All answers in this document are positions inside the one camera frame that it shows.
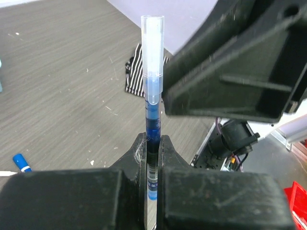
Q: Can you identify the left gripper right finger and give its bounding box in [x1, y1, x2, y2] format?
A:
[156, 135, 295, 230]

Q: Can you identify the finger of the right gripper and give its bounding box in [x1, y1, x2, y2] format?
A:
[162, 0, 307, 123]

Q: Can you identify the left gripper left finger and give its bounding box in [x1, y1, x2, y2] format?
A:
[0, 133, 147, 230]

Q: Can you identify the clear pen cap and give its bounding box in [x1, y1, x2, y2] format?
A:
[141, 15, 165, 105]

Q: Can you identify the white marker blue print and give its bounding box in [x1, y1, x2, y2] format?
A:
[0, 153, 32, 177]

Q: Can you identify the blue gel pen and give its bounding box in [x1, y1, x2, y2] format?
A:
[144, 77, 161, 200]

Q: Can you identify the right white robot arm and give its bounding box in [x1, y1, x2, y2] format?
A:
[162, 0, 307, 158]

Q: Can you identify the red plastic bin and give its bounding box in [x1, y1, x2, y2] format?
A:
[284, 181, 307, 230]

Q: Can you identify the black white striped cloth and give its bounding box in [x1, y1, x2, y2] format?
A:
[124, 43, 170, 98]

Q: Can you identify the blue plastic basket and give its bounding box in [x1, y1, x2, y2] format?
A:
[0, 60, 3, 93]

